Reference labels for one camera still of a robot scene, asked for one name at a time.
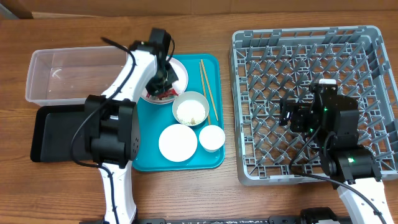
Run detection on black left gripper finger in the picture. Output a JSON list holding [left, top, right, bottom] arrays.
[[146, 75, 162, 96], [164, 67, 178, 90]]

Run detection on red wrapper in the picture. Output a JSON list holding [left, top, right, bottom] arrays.
[[146, 88, 178, 100]]

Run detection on grey bowl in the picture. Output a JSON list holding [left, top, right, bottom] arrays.
[[172, 91, 210, 126]]

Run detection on small pink bowl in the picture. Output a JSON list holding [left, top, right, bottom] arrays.
[[159, 124, 198, 162]]

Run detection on white cup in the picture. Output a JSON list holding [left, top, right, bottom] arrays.
[[198, 125, 226, 152]]

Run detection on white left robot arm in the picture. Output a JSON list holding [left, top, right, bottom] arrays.
[[79, 28, 178, 223]]

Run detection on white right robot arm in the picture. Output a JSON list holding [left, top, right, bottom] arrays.
[[279, 79, 393, 223]]

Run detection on grey dishwasher rack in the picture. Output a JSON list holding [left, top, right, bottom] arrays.
[[230, 26, 397, 186]]

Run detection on clear plastic waste bin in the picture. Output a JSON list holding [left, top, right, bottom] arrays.
[[25, 46, 127, 106]]

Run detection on large pink plate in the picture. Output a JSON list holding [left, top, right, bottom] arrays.
[[141, 58, 188, 105]]

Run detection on left wooden chopstick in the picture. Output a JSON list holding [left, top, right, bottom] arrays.
[[199, 62, 211, 125]]

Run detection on wooden chopstick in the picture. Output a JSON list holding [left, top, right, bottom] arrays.
[[199, 62, 211, 125], [200, 59, 219, 121]]

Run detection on right wooden chopstick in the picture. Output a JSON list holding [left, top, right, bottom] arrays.
[[200, 59, 219, 121]]

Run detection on black tray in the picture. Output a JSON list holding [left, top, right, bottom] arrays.
[[30, 105, 86, 162]]

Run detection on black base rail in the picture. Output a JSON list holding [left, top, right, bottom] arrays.
[[79, 216, 355, 224]]

